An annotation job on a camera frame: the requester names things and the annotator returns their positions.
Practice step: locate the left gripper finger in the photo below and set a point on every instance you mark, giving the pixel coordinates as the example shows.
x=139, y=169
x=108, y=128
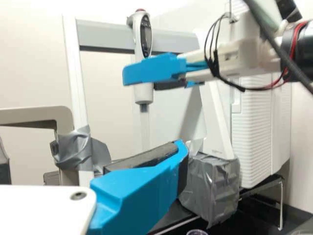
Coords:
x=151, y=68
x=171, y=85
x=137, y=191

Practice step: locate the pipette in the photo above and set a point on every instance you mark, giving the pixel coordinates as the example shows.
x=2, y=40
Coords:
x=145, y=36

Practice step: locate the white pipette stand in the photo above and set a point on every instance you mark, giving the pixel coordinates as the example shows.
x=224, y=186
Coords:
x=80, y=73

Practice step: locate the grey taped block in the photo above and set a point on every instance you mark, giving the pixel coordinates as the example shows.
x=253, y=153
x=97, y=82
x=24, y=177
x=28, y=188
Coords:
x=210, y=186
x=73, y=149

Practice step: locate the white incubator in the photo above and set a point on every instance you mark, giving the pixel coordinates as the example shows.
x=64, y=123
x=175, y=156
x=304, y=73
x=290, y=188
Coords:
x=256, y=134

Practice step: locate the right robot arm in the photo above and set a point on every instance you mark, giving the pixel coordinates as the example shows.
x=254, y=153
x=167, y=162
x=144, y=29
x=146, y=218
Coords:
x=303, y=44

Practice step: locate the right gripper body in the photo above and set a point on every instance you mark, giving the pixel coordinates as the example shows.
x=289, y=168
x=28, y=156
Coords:
x=244, y=56

